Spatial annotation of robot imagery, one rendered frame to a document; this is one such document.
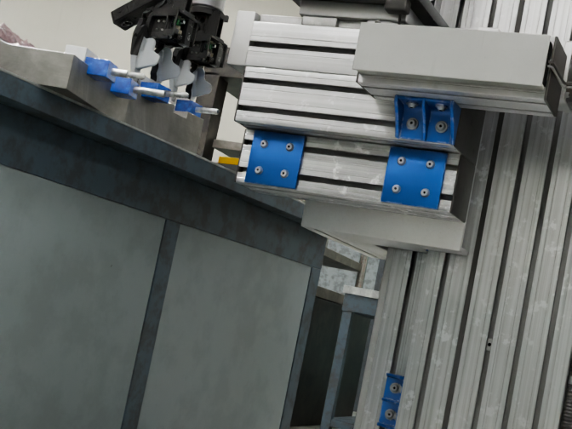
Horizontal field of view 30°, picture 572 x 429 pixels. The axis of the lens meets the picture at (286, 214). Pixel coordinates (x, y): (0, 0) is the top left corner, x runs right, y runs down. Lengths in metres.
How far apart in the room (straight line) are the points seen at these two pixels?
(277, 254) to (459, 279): 0.81
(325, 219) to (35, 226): 0.47
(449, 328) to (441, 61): 0.46
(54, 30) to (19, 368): 8.53
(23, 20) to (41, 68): 8.77
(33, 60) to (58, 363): 0.53
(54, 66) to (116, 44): 8.18
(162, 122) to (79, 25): 8.08
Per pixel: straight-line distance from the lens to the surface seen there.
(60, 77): 1.67
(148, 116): 2.01
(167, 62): 2.05
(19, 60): 1.71
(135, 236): 1.99
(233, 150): 6.26
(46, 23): 10.31
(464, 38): 1.46
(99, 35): 9.98
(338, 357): 5.59
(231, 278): 2.29
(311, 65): 1.66
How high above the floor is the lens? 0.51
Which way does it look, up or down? 6 degrees up
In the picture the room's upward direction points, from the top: 11 degrees clockwise
